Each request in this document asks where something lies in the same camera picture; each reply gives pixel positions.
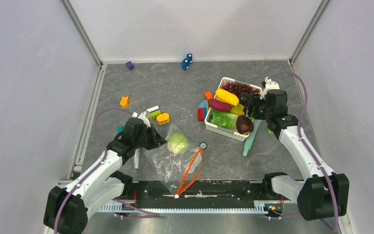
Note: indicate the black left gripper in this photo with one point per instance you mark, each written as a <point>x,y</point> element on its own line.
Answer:
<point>158,139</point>

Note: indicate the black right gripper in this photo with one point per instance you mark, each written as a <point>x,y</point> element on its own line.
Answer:
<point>253,101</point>

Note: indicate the yellow fake starfruit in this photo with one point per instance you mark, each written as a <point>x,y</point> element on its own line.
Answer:
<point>237,110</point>

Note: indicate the dark maroon fake fruit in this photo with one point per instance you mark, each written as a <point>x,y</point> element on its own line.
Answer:
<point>244,125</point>

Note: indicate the small dark purple fruit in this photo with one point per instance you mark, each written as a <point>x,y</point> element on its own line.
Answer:
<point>243,98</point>

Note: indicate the clear zip top bag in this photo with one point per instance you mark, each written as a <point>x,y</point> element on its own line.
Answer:
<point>177,172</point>

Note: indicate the fake yellow corn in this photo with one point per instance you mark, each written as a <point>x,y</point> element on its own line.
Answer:
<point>227,97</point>

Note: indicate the purple fake sweet potato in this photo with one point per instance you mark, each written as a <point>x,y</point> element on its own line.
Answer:
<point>218,105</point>

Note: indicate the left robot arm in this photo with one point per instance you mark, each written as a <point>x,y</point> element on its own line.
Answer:
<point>68,209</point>

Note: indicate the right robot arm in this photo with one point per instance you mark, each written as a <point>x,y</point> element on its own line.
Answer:
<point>324,193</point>

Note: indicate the fake green cabbage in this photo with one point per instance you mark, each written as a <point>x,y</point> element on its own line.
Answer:
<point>177,143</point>

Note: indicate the fake green lettuce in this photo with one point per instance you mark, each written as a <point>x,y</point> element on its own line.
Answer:
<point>225,120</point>

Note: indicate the dark red fake grapes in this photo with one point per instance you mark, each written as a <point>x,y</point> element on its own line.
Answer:
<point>237,88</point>

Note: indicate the yellow toy cylinder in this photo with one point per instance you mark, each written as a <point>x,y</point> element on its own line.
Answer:
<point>163,118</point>

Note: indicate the white green stacked block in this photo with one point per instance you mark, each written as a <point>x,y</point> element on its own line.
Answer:
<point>154,112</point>

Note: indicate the silver metal cylinder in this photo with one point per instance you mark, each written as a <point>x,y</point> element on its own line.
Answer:
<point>136,159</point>

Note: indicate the white plastic basket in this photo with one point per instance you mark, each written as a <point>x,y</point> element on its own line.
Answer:
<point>220,130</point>

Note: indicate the teal toy cube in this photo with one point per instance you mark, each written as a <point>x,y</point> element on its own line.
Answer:
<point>120,128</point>

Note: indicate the green white poker chip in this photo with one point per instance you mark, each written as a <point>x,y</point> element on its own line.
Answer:
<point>203,145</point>

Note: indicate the orange toy cup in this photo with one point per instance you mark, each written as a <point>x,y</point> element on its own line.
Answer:
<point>208,95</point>

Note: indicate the red blue toy block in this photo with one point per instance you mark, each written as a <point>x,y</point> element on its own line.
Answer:
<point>202,111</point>

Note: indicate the orange toy block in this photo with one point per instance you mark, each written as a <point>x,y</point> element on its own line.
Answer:
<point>124,102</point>

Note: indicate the purple toy cube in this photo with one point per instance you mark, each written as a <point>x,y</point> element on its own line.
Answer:
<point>129,65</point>

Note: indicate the blue toy car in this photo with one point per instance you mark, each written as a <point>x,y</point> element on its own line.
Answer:
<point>187,61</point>

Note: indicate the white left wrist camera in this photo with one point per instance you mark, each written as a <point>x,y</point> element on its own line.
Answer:
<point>144,116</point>

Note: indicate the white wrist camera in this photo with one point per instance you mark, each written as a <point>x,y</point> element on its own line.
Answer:
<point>144,116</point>
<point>269,84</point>

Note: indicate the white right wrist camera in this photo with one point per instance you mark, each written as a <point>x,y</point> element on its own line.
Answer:
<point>269,84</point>

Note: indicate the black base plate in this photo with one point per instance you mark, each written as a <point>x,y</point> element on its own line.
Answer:
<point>200,195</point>

